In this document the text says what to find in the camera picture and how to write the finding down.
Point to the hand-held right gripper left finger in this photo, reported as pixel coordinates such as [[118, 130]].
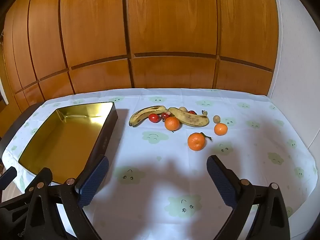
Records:
[[93, 182]]

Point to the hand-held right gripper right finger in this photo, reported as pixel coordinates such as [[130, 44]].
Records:
[[221, 182]]

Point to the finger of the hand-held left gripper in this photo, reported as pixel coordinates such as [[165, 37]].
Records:
[[7, 178]]

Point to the orange tangerine with leaf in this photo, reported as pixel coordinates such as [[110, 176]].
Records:
[[196, 141]]

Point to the yellow box with banana picture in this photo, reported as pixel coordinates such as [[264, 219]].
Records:
[[62, 140]]

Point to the small orange tangerine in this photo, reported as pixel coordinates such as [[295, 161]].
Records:
[[220, 129]]

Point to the small round brown fruit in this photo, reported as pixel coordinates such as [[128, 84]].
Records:
[[216, 119], [183, 109]]

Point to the spotted yellow banana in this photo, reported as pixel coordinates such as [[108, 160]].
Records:
[[190, 120], [142, 116]]

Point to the red cherry tomato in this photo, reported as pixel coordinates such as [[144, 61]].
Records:
[[154, 117], [192, 112], [164, 115]]

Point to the white tablecloth green cloud print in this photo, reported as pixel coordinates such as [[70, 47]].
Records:
[[162, 180]]

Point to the wooden wardrobe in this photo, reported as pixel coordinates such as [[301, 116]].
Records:
[[170, 25]]

